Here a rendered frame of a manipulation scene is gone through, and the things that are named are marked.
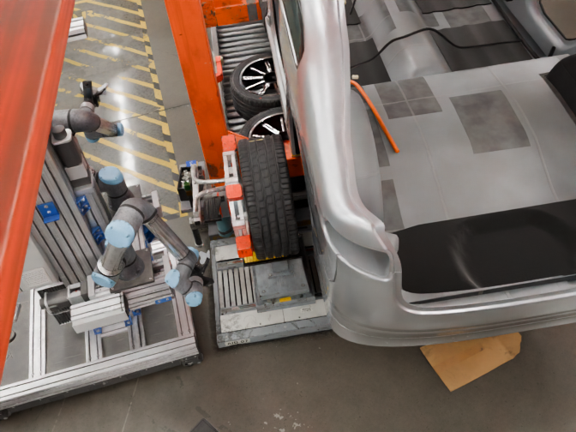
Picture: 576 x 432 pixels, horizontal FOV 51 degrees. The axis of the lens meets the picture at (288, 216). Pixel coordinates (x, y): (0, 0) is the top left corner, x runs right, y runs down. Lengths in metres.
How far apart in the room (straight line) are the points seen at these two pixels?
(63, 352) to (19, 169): 3.45
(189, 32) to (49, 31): 2.70
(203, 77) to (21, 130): 2.94
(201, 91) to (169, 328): 1.38
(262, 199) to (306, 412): 1.25
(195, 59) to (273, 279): 1.38
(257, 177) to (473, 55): 1.99
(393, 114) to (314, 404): 1.67
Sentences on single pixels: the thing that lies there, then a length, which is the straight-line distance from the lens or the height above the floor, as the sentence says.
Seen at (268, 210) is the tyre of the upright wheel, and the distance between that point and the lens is 2.94.
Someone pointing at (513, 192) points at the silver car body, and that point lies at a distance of 3.24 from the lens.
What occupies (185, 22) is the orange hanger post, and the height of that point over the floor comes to 1.68.
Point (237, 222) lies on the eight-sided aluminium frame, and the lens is 3.00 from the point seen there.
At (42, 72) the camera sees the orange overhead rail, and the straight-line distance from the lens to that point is 0.42.
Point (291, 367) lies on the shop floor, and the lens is 3.62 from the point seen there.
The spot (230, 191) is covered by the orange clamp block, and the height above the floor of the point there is 1.15.
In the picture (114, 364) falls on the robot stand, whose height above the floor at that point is 0.23.
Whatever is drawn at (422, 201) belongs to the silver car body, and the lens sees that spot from 3.10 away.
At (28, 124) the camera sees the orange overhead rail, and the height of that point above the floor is 3.00.
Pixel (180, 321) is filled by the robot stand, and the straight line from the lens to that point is 3.65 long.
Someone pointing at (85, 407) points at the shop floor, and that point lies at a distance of 3.81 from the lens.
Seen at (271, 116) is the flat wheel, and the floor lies 0.50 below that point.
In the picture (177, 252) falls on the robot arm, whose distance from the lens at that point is 2.80.
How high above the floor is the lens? 3.21
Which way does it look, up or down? 48 degrees down
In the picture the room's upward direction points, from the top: 7 degrees counter-clockwise
